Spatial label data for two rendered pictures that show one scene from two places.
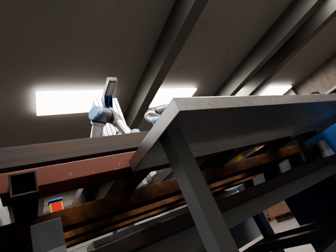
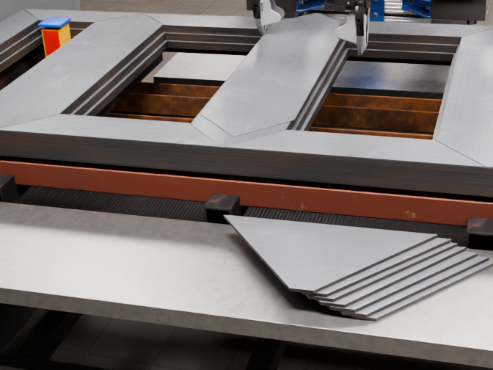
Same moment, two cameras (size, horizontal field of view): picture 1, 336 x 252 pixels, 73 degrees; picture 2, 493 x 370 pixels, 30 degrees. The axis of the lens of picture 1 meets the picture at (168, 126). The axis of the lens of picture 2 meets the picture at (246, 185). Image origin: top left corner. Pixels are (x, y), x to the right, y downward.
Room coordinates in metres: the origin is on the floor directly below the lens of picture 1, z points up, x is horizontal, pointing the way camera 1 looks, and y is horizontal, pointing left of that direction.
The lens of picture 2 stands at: (0.13, -1.44, 1.53)
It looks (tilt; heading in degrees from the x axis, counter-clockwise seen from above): 27 degrees down; 56
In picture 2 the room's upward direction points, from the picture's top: 3 degrees counter-clockwise
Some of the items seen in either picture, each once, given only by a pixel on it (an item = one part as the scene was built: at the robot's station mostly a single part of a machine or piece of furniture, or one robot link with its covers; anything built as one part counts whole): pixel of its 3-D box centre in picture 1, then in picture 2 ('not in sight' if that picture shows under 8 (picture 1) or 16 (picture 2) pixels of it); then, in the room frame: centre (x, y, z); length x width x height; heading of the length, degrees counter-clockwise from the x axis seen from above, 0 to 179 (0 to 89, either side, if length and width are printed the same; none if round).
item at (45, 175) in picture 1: (226, 143); (232, 178); (0.95, -0.20, 0.79); 1.56 x 0.09 x 0.06; 128
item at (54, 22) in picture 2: (55, 202); (54, 24); (1.00, 0.62, 0.88); 0.06 x 0.06 x 0.02; 38
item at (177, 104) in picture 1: (289, 120); (252, 277); (0.83, -0.42, 0.74); 1.20 x 0.26 x 0.03; 128
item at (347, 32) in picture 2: not in sight; (350, 34); (1.29, -0.13, 0.96); 0.06 x 0.03 x 0.09; 127
